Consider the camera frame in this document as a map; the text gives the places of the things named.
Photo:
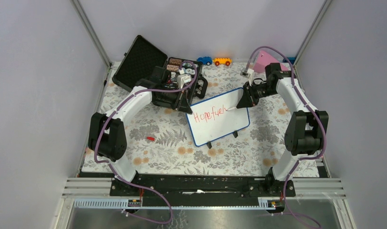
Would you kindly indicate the red marker cap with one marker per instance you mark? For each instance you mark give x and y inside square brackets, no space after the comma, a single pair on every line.
[150,138]

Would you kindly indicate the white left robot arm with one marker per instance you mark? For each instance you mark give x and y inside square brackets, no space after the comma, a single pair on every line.
[107,137]

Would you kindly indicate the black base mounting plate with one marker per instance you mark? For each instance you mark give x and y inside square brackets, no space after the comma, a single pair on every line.
[201,191]

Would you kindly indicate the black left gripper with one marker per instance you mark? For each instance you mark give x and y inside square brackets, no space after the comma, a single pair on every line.
[183,105]

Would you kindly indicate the blue block in corner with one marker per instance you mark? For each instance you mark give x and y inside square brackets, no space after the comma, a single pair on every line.
[289,59]

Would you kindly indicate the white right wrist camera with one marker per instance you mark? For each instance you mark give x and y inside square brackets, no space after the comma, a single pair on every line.
[247,73]

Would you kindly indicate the black poker chip case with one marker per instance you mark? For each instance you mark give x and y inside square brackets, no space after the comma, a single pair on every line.
[146,65]

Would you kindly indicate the blue toy car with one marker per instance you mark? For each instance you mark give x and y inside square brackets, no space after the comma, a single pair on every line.
[206,60]

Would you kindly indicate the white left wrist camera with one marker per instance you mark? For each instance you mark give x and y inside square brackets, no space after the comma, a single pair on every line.
[185,77]

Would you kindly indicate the blue framed whiteboard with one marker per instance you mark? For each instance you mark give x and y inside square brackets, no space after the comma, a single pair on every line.
[210,119]

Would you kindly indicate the floral tablecloth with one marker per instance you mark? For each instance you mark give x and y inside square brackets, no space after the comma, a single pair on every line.
[257,147]

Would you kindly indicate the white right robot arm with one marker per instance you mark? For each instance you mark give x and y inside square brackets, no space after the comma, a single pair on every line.
[305,136]

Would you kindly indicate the pink plastic stand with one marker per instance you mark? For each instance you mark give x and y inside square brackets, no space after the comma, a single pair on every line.
[262,59]

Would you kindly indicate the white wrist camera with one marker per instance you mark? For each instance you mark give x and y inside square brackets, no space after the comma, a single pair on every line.
[185,77]
[247,73]

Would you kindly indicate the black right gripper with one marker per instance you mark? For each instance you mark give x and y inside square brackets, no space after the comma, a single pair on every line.
[246,100]

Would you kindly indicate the orange toy car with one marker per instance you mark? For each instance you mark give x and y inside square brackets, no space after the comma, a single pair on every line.
[222,61]

